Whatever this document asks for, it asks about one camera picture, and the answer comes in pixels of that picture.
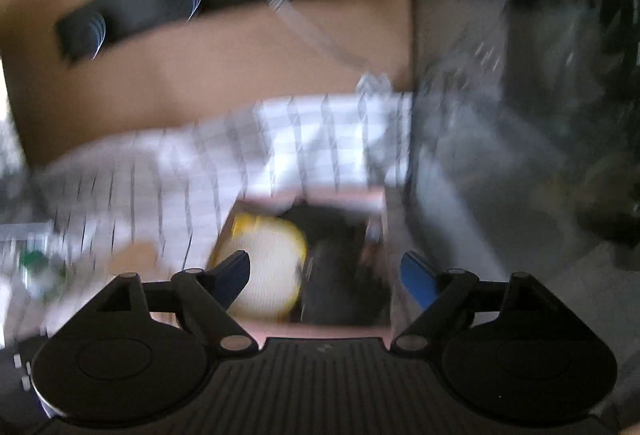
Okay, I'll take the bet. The yellow rimmed round pad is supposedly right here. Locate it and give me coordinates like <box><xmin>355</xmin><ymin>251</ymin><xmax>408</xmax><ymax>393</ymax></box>
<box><xmin>210</xmin><ymin>213</ymin><xmax>308</xmax><ymax>322</ymax></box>

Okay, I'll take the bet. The black plush toy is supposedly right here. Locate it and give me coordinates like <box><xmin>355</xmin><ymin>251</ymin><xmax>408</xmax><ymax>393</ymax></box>
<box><xmin>279</xmin><ymin>200</ymin><xmax>392</xmax><ymax>327</ymax></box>

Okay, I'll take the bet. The white checkered tablecloth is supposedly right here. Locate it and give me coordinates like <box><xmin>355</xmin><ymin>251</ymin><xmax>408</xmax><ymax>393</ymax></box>
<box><xmin>1</xmin><ymin>94</ymin><xmax>412</xmax><ymax>343</ymax></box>

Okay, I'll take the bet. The pink cardboard box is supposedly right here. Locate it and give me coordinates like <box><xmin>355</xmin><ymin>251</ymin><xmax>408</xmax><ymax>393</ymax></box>
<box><xmin>186</xmin><ymin>189</ymin><xmax>393</xmax><ymax>343</ymax></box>

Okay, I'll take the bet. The grey metal cabinet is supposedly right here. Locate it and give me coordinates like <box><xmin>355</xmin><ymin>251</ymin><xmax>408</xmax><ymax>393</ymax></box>
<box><xmin>401</xmin><ymin>0</ymin><xmax>640</xmax><ymax>416</ymax></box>

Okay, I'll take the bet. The green lid jar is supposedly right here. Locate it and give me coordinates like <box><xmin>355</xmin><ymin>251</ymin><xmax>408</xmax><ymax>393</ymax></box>
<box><xmin>17</xmin><ymin>250</ymin><xmax>67</xmax><ymax>299</ymax></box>

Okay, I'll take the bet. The white power cable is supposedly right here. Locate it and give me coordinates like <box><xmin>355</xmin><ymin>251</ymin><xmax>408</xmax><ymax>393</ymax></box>
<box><xmin>257</xmin><ymin>0</ymin><xmax>394</xmax><ymax>96</ymax></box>

